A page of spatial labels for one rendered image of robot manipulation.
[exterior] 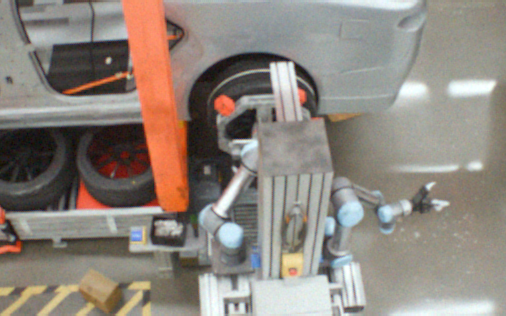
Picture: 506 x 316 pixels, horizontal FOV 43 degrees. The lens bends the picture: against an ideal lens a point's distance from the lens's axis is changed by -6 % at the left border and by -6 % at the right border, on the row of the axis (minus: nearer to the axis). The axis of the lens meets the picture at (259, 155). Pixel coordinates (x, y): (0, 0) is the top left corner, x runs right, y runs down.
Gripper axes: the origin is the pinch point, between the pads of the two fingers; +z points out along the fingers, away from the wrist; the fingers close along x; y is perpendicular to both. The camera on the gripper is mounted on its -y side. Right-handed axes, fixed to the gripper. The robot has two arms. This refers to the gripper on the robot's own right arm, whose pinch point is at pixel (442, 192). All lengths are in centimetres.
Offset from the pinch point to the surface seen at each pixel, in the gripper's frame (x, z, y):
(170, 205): -90, -125, 53
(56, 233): -125, -203, 90
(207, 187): -110, -97, 69
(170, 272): -80, -135, 106
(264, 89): -103, -59, -5
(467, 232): -45, 69, 118
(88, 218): -116, -177, 74
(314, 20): -103, -28, -45
